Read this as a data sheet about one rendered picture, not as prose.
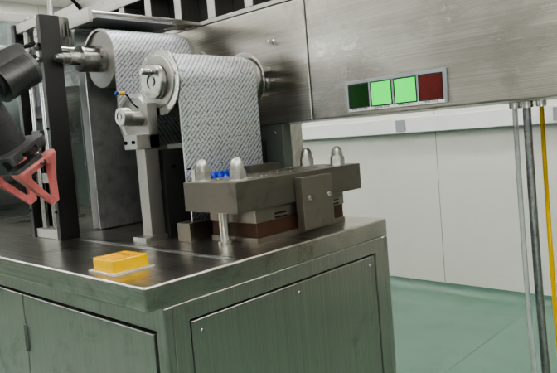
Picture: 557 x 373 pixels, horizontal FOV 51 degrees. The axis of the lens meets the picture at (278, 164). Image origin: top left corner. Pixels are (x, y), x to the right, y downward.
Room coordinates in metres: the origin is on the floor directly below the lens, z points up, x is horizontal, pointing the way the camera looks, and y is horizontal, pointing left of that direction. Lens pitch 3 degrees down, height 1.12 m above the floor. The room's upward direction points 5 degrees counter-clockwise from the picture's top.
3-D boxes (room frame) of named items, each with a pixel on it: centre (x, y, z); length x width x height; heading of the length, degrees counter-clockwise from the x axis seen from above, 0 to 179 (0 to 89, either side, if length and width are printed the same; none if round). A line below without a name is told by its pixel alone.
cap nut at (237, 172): (1.15, 0.08, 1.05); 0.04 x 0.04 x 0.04
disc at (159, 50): (1.30, 0.25, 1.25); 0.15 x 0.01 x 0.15; 46
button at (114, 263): (1.02, 0.29, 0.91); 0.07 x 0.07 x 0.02; 46
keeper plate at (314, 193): (1.24, -0.07, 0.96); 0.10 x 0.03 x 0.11; 136
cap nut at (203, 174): (1.20, 0.16, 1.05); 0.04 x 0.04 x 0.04
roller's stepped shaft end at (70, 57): (1.41, 0.48, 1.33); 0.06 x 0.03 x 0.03; 136
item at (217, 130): (1.34, 0.12, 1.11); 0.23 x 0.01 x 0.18; 136
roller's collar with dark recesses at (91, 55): (1.46, 0.44, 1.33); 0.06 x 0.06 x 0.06; 46
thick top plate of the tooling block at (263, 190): (1.29, 0.00, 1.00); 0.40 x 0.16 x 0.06; 136
